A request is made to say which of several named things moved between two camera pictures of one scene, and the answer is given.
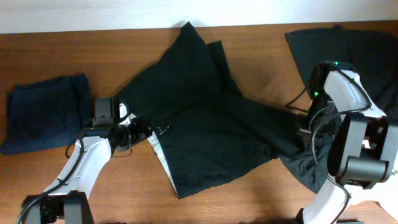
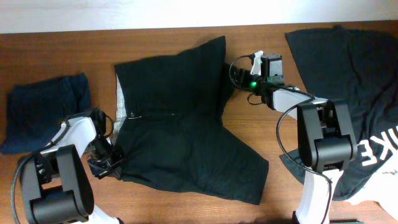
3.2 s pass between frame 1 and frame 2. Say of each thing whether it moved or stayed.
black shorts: moved
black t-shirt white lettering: stayed
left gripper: moved
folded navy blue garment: stayed
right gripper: moved
